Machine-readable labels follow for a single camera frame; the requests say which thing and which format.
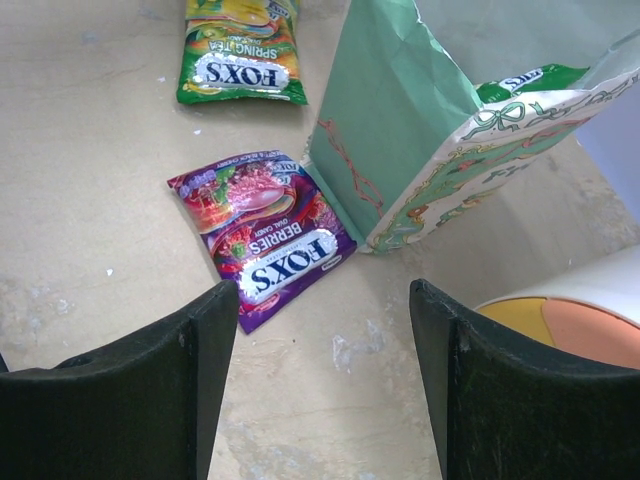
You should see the purple Fox's candy bag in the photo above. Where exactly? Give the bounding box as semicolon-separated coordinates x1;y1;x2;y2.
167;150;357;333

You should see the white round drawer box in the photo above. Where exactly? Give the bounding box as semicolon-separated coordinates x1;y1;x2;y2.
476;245;639;369

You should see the yellow green Fox's candy bag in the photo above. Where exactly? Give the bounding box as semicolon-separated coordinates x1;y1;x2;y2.
176;0;308;105

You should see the green snack packet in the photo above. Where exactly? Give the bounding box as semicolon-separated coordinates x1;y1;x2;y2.
475;64;590;104

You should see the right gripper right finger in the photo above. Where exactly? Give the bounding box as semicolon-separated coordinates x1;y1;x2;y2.
409;279;639;479

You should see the green paper bag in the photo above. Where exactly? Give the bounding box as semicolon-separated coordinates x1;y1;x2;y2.
308;1;639;253

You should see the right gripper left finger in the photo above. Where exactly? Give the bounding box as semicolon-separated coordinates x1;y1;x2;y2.
1;281;239;479

